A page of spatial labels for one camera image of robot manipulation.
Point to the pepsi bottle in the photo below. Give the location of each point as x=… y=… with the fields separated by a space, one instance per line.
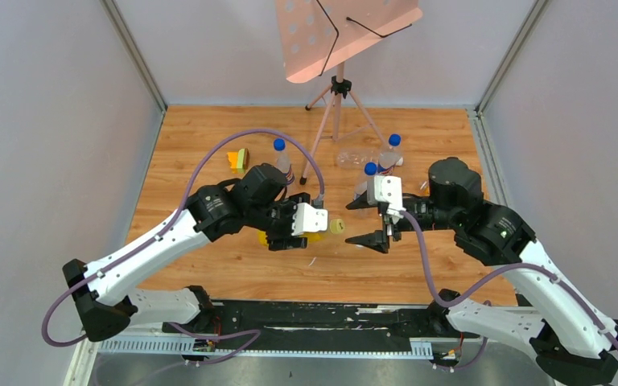
x=370 y=169
x=390 y=155
x=283 y=163

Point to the pink music stand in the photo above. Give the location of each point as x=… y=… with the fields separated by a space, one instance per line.
x=319 y=36

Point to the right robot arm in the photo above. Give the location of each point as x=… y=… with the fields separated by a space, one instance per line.
x=566 y=336

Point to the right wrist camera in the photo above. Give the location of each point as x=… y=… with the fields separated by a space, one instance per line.
x=387 y=190

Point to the yellow bottle cap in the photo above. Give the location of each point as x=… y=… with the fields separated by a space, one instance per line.
x=337 y=226

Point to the yellow juice bottle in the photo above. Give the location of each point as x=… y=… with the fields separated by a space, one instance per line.
x=311 y=237

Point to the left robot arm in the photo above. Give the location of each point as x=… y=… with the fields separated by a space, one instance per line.
x=105 y=291

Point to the clear bottle white cap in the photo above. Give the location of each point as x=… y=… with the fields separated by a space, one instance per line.
x=355 y=158

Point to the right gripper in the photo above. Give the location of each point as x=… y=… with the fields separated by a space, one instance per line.
x=376 y=240

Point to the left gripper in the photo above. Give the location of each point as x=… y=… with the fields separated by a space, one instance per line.
x=286 y=227

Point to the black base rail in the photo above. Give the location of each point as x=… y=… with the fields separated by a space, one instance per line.
x=301 y=330

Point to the yellow green toy block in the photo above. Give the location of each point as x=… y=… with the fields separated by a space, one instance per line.
x=238 y=161

